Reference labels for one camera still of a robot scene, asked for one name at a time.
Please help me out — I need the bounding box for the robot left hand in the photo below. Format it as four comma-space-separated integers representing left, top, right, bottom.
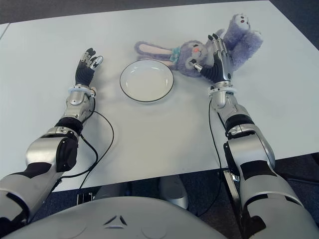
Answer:
74, 48, 104, 87

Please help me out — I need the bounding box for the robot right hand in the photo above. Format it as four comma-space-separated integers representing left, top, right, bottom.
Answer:
188, 32, 234, 84

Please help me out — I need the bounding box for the purple plush bunny doll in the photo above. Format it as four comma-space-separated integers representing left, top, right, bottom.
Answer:
134, 14, 264, 79

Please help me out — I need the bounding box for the white plate black rim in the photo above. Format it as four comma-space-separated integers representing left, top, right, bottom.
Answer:
119, 59, 175, 105

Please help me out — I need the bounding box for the black metal table leg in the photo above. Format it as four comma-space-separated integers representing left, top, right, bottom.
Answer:
222, 169, 241, 220
76, 191, 97, 204

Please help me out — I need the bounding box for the silver robot left leg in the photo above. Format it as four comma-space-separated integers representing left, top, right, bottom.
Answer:
95, 182, 131, 200

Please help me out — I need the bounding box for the grey robot torso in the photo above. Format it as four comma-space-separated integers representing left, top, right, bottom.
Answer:
4, 196, 240, 239

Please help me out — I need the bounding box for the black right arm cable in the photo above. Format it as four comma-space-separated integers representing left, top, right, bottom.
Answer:
197, 102, 223, 218

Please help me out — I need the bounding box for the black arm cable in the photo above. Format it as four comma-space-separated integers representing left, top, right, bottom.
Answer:
58, 99, 115, 189
197, 102, 223, 218

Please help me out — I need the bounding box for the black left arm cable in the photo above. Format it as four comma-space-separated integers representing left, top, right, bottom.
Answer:
58, 99, 115, 189

